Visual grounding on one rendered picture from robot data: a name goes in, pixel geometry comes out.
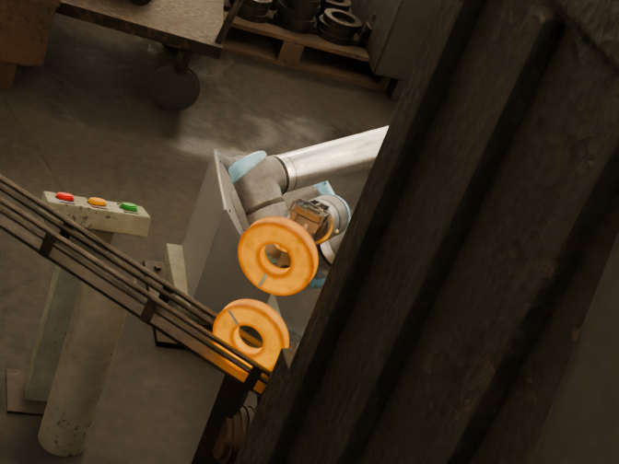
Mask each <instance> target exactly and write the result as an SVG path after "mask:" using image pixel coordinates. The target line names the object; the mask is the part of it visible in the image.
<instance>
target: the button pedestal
mask: <svg viewBox="0 0 619 464"><path fill-rule="evenodd" d="M73 196H74V195H73ZM88 199H89V198H86V197H79V196H74V200H72V201H69V200H63V199H60V198H57V197H56V192H50V191H43V192H42V196H41V200H42V201H43V202H44V203H46V204H48V205H49V206H51V207H52V208H53V209H55V210H56V211H58V212H59V213H61V214H62V215H65V216H66V217H68V218H69V219H71V220H72V221H74V222H75V223H77V224H79V225H80V226H82V227H83V228H85V229H86V230H87V231H89V232H91V233H92V234H94V235H95V236H97V237H98V238H100V239H102V240H104V241H105V242H107V243H108V244H111V240H112V236H113V233H119V234H125V235H132V236H138V237H144V238H146V237H147V233H148V229H149V224H150V219H151V218H150V216H149V215H148V213H147V212H146V211H145V209H144V208H143V207H142V206H137V210H135V211H134V210H127V209H123V208H122V207H121V204H120V203H115V202H109V201H105V202H106V205H97V204H93V203H90V202H89V201H88ZM59 200H62V201H68V202H74V203H75V204H71V203H60V202H59ZM91 205H97V206H103V207H107V208H108V210H106V209H100V208H95V207H92V206H91ZM123 210H126V211H132V212H138V213H139V215H136V214H130V213H125V212H124V211H123ZM73 230H74V231H75V232H76V233H77V234H79V235H80V236H82V237H83V238H86V239H87V240H89V241H90V242H92V243H93V244H95V245H96V246H98V247H100V248H101V249H103V250H105V251H106V252H109V251H108V250H106V249H104V248H103V247H102V246H100V245H99V244H97V243H96V242H94V241H93V240H91V239H90V238H87V237H86V236H84V235H83V234H81V233H80V232H78V231H77V230H75V229H73ZM69 241H71V242H72V243H74V244H76V245H77V246H78V247H79V248H81V249H83V250H84V251H86V252H87V253H89V254H91V255H92V256H94V257H95V258H97V259H98V260H100V261H101V260H106V259H105V258H104V257H102V256H101V255H99V254H98V253H97V252H95V251H94V250H92V249H90V248H89V247H87V246H86V245H84V244H83V243H81V242H79V241H78V240H76V239H75V238H73V237H71V236H70V238H69ZM80 285H81V281H80V280H79V279H77V278H76V277H74V275H72V274H70V273H68V272H67V271H65V270H64V269H62V268H61V267H59V266H58V265H55V268H54V272H53V278H52V281H51V285H50V289H49V293H48V295H47V299H46V303H45V307H44V310H43V313H42V317H41V323H40V327H39V330H38V334H37V337H36V341H35V344H34V348H33V352H32V355H31V358H30V362H29V368H28V371H26V370H16V369H8V368H7V369H6V413H16V414H27V415H37V416H43V414H44V412H45V408H46V405H47V401H48V399H49V395H50V392H51V388H52V384H53V379H54V376H55V372H56V369H57V366H58V363H59V359H60V356H61V352H62V349H63V346H64V340H65V336H66V334H67V330H68V327H69V323H70V320H71V317H72V313H73V310H74V306H75V303H76V298H77V294H78V291H79V287H80Z"/></svg>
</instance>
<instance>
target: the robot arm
mask: <svg viewBox="0 0 619 464"><path fill-rule="evenodd" d="M388 128H389V126H386V127H382V128H379V129H375V130H372V131H368V132H364V133H358V134H355V135H351V136H347V137H344V138H340V139H337V140H333V141H330V142H326V143H322V144H319V145H313V146H309V147H305V148H302V149H299V150H295V151H291V152H287V153H284V154H281V155H277V156H276V155H273V156H269V157H267V156H266V153H265V152H264V151H258V152H255V153H252V154H250V155H248V156H246V157H244V158H242V159H240V160H238V161H237V162H235V163H234V164H232V165H231V166H230V167H229V169H228V173H229V176H230V177H231V180H232V181H231V183H232V184H233V185H234V188H235V191H233V192H232V193H231V199H232V202H233V205H234V208H235V211H236V214H237V216H238V219H239V222H240V224H241V227H242V229H243V231H244V232H245V231H246V230H247V229H248V228H249V227H250V226H251V225H252V224H253V223H254V222H256V221H257V220H259V219H261V218H264V217H267V216H281V217H285V218H288V219H290V220H292V221H294V222H296V223H298V224H299V225H301V226H302V227H303V228H304V229H305V230H306V231H307V232H308V233H309V234H310V236H311V237H312V239H313V241H314V243H315V245H316V248H317V251H318V256H319V263H318V269H317V272H316V273H315V275H314V277H313V278H312V279H311V281H310V282H309V284H310V286H311V287H312V288H314V289H317V288H320V287H323V284H324V282H325V280H326V277H327V275H328V272H329V271H330V268H331V266H332V264H333V260H334V257H335V255H336V252H337V250H338V249H339V246H340V244H341V241H342V239H343V237H344V234H345V231H346V229H347V226H348V224H349V222H350V219H351V217H352V216H351V217H350V210H349V207H348V205H347V203H346V202H345V201H344V200H343V199H342V198H341V197H339V196H337V195H335V194H334V192H333V189H332V187H331V185H330V184H329V182H328V180H333V179H336V178H339V177H343V176H345V175H349V174H352V173H356V172H358V171H362V170H365V169H368V168H372V166H373V164H374V161H375V159H376V156H377V154H378V152H379V150H380V146H381V144H382V141H383V139H384V137H385V134H386V133H387V130H388ZM265 254H266V257H267V259H268V260H269V262H271V263H275V262H276V265H275V266H276V267H279V268H288V267H290V265H291V259H290V256H289V254H288V253H287V251H286V250H285V249H284V248H282V247H281V246H279V245H276V244H268V245H266V246H265Z"/></svg>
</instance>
